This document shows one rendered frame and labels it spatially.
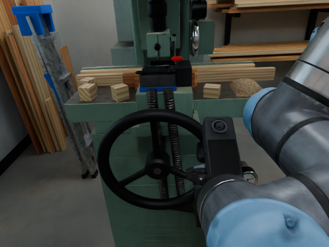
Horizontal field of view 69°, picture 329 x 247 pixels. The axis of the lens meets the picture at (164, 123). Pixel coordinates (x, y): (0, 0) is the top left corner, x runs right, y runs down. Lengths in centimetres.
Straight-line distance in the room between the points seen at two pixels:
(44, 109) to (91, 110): 146
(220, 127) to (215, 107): 35
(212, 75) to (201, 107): 17
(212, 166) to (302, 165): 12
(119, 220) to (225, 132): 72
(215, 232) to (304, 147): 12
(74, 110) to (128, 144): 19
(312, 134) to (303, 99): 5
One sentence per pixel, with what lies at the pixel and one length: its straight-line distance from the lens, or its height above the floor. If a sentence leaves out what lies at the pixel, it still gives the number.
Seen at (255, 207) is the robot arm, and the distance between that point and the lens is 18.
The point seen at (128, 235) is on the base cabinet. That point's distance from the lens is 106.
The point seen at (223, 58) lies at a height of 54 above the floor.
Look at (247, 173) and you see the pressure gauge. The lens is 78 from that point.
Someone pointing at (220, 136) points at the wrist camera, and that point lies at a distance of 36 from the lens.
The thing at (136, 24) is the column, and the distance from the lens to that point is 99.
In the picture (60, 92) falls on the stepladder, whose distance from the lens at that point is 162.
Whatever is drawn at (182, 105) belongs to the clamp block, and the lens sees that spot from 59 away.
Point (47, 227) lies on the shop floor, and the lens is 168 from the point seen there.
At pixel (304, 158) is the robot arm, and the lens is 26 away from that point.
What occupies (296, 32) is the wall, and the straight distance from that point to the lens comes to 354.
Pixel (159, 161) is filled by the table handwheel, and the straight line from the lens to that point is 55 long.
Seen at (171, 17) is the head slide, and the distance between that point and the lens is 89.
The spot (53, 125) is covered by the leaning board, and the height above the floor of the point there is 26.
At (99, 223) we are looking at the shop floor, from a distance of 158.
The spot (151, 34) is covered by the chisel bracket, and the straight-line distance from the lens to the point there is 76.
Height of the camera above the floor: 116
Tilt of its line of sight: 28 degrees down
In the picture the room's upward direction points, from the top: 3 degrees counter-clockwise
